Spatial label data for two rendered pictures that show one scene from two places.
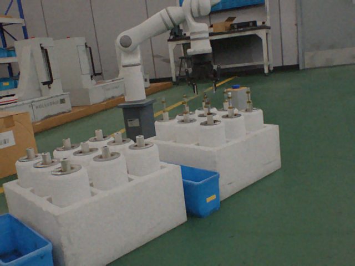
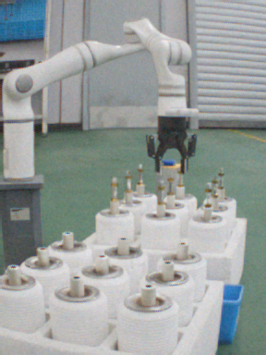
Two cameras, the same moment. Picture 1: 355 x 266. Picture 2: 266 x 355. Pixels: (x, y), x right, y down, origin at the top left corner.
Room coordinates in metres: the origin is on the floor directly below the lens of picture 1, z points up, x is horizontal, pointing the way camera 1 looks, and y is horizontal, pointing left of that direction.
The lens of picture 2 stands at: (0.22, 0.71, 0.58)
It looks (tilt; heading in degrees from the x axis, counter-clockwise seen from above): 10 degrees down; 329
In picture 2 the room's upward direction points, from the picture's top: straight up
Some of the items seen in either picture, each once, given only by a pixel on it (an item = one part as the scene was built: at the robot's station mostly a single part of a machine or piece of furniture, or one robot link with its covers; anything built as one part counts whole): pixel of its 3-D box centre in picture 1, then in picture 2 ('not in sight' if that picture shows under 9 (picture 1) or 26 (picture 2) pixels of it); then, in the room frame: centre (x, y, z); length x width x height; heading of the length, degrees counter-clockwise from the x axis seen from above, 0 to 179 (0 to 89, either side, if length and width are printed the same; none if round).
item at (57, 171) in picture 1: (66, 169); (148, 302); (0.87, 0.29, 0.25); 0.08 x 0.08 x 0.01
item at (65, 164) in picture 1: (65, 165); (148, 295); (0.87, 0.29, 0.26); 0.02 x 0.02 x 0.03
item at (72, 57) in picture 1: (101, 67); not in sight; (4.64, 0.85, 0.45); 1.51 x 0.57 x 0.74; 158
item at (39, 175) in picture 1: (54, 194); (80, 339); (0.96, 0.37, 0.16); 0.10 x 0.10 x 0.18
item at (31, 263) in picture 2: (67, 147); (43, 263); (1.12, 0.35, 0.25); 0.08 x 0.08 x 0.01
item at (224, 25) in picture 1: (222, 25); not in sight; (6.23, -0.97, 0.87); 0.40 x 0.30 x 0.23; 54
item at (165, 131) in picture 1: (168, 142); (114, 247); (1.41, 0.04, 0.16); 0.10 x 0.10 x 0.18
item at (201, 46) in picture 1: (199, 45); (175, 104); (1.38, -0.12, 0.52); 0.11 x 0.09 x 0.06; 170
